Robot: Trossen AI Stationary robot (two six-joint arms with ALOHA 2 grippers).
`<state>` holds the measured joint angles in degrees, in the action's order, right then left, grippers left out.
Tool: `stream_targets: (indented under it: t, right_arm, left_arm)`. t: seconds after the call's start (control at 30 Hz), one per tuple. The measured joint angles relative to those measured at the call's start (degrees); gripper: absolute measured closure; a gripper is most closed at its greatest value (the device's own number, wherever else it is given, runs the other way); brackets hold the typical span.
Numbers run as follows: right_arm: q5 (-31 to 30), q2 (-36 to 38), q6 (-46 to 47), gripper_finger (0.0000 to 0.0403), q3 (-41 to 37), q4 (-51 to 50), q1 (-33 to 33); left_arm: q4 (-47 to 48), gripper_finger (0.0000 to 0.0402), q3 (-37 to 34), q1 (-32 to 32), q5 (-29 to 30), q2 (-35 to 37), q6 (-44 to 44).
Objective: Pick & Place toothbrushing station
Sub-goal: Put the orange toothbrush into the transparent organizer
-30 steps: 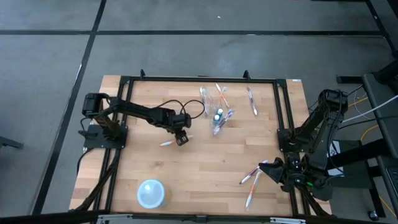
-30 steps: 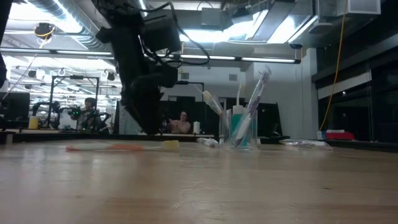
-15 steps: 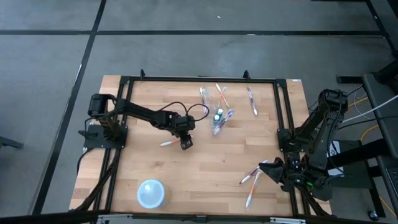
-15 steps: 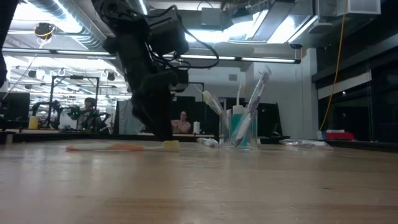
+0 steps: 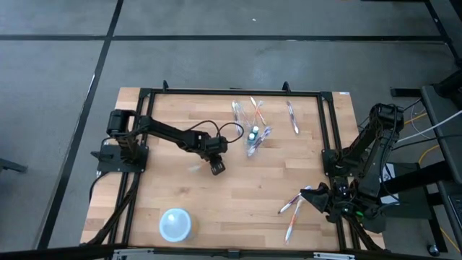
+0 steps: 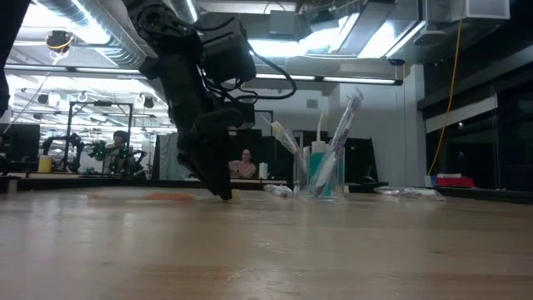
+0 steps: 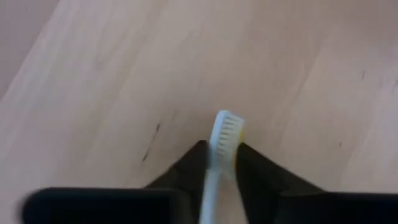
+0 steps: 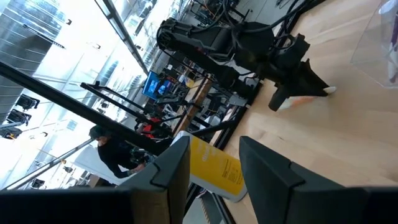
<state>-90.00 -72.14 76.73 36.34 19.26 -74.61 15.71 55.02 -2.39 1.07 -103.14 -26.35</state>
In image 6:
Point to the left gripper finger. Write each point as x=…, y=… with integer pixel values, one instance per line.
x=195, y=177
x=214, y=150

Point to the orange and white toothbrush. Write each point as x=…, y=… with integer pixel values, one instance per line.
x=285, y=137
x=166, y=196

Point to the clear plastic cup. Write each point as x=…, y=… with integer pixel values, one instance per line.
x=300, y=175

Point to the teal small bottle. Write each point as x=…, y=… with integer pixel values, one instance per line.
x=318, y=166

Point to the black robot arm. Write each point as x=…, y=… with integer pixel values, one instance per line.
x=73, y=146

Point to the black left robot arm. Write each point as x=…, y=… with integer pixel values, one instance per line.
x=166, y=25

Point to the person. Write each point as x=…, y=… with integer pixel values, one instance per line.
x=242, y=166
x=118, y=154

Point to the white paper roll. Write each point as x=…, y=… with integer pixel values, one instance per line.
x=263, y=171

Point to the long ceiling lamp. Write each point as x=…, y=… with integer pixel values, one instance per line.
x=104, y=70
x=358, y=80

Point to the black metal gantry stand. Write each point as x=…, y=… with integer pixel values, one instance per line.
x=100, y=103

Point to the small yellow canister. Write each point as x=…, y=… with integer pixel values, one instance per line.
x=45, y=164

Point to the black monitor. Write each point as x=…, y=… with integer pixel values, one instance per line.
x=21, y=143

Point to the white and blue box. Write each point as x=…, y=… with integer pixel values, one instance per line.
x=430, y=181

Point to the red box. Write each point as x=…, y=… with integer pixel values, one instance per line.
x=456, y=182

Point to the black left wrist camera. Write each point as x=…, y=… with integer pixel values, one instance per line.
x=227, y=46

